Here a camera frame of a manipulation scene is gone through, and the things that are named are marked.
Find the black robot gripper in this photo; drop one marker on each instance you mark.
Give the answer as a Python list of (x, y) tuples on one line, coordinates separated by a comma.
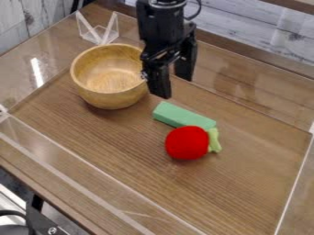
[(168, 33)]

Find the green rectangular block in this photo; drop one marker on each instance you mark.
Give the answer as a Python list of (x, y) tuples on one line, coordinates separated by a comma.
[(179, 117)]

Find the light wooden bowl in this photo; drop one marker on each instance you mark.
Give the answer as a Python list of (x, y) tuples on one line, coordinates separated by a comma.
[(106, 73)]

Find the red plush apple toy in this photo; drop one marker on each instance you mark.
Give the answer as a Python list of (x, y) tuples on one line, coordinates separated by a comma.
[(191, 142)]

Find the clear acrylic front barrier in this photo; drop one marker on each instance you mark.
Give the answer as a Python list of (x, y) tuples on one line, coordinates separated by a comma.
[(105, 205)]

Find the clear acrylic corner bracket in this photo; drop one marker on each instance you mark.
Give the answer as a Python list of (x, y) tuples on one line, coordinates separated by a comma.
[(101, 35)]

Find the black table leg bracket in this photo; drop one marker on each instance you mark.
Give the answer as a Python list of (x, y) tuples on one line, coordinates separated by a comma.
[(38, 223)]

